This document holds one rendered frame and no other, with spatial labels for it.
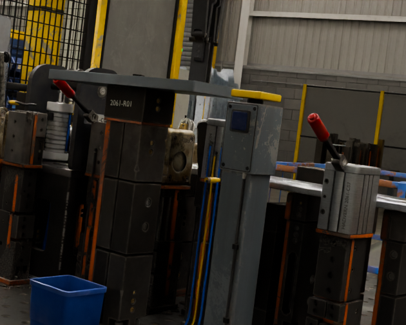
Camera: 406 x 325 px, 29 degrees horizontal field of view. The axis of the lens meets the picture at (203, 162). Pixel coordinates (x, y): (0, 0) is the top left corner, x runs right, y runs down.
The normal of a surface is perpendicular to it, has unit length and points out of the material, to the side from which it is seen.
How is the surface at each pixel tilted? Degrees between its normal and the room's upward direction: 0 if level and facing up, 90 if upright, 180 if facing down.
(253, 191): 90
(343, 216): 90
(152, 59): 90
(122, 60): 91
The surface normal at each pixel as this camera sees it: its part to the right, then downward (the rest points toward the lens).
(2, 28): 0.76, 0.13
